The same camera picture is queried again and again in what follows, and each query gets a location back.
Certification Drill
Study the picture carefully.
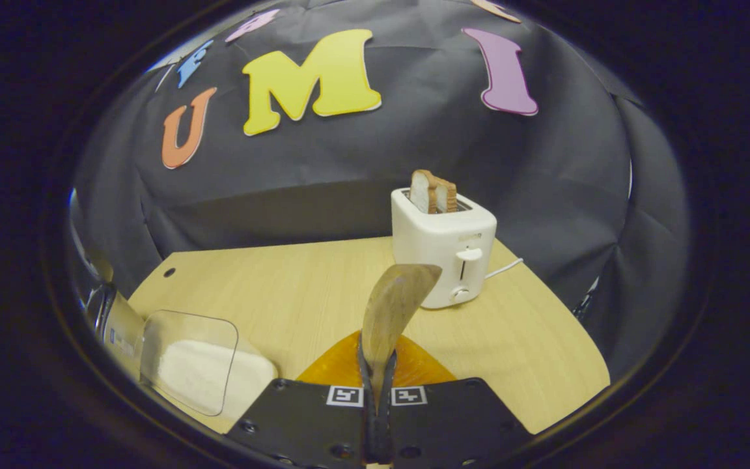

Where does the black backdrop cloth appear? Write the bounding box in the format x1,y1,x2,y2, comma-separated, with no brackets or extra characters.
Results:
69,0,688,378

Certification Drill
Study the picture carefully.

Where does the toast bread slice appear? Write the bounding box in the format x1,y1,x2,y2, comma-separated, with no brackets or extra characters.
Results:
436,179,459,214
410,169,439,214

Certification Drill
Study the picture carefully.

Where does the clear plastic container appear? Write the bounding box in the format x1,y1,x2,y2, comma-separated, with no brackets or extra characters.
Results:
139,309,279,419

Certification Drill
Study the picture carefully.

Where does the silver black rice cooker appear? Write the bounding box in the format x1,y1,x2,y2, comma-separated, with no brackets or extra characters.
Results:
85,283,149,373

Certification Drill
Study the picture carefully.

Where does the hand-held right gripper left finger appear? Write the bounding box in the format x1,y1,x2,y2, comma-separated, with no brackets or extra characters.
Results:
227,331,376,469

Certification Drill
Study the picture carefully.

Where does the white toaster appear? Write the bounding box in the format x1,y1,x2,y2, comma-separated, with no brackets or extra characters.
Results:
391,186,498,310

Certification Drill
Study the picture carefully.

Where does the wooden spoon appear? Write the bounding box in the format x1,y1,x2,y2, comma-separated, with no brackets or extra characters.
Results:
361,263,443,408

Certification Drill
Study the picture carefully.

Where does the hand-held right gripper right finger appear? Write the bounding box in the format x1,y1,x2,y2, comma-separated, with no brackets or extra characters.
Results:
383,334,533,469

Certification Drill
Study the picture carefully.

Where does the white toaster cable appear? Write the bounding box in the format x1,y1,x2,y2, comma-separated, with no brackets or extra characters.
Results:
484,258,524,281

